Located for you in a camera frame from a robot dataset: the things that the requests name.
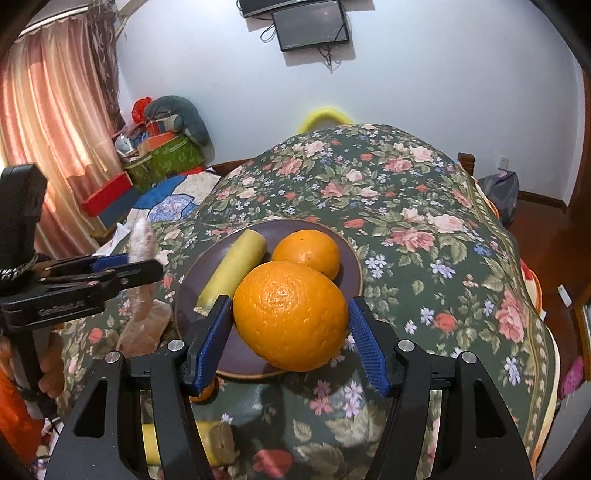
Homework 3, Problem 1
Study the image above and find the red flat box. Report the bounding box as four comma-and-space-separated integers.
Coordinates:
82, 172, 135, 219

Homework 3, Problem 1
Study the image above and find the grey backpack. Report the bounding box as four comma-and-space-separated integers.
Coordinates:
477, 170, 521, 228

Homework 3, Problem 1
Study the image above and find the grey plush pillow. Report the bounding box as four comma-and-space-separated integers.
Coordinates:
144, 95, 211, 147

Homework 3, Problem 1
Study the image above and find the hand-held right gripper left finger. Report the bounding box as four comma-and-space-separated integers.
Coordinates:
46, 295, 234, 480

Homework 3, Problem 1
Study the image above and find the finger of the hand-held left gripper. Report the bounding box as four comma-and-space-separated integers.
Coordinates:
34, 259, 163, 300
44, 253, 132, 278

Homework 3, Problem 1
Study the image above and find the black monitor cable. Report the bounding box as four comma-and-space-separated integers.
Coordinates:
320, 18, 352, 73

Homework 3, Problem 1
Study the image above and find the yellow ring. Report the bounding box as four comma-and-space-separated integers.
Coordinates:
299, 106, 354, 134

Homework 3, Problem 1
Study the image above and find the orange gift box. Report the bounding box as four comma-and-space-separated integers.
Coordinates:
137, 119, 178, 155

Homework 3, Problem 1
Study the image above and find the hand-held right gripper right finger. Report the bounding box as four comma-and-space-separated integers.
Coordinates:
347, 298, 537, 480

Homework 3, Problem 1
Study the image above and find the black wall monitor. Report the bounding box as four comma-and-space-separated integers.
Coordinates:
271, 0, 351, 52

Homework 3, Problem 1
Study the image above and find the blue patchwork quilt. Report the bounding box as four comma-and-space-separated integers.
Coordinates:
122, 167, 223, 229

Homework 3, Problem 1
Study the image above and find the banana piece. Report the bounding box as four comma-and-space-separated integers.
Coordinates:
195, 229, 269, 317
141, 419, 238, 467

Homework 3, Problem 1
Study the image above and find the clear plastic bag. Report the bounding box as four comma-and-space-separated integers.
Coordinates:
115, 217, 175, 357

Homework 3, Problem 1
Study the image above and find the pink curtain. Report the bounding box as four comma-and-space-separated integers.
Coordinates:
0, 16, 126, 261

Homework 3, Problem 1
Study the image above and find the brown round plate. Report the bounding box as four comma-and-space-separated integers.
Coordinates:
174, 218, 363, 381

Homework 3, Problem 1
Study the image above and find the person's left hand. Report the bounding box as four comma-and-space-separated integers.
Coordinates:
36, 330, 66, 400

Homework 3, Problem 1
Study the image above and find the black wall device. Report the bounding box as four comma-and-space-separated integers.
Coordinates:
238, 0, 319, 19

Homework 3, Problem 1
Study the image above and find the pink slipper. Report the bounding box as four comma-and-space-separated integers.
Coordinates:
560, 354, 585, 398

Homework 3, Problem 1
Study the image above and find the large orange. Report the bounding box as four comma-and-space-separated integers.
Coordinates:
233, 260, 349, 373

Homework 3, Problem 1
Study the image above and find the green floral blanket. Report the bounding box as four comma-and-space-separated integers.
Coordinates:
55, 122, 561, 480

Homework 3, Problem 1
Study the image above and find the green patterned box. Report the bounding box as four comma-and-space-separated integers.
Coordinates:
126, 133, 205, 193

